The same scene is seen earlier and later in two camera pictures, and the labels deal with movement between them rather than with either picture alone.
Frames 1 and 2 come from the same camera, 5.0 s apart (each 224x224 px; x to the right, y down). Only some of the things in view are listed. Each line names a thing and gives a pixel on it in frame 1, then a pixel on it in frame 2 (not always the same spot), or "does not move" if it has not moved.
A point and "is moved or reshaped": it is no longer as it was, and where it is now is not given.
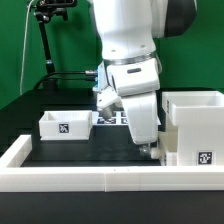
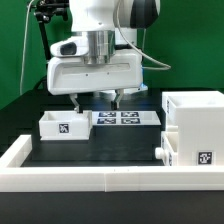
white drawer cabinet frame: (199, 116) does not move
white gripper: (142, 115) -> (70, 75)
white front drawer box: (166, 153) is moved or reshaped
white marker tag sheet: (118, 118) does not move
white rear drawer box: (65, 125) does not move
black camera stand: (44, 12) does not move
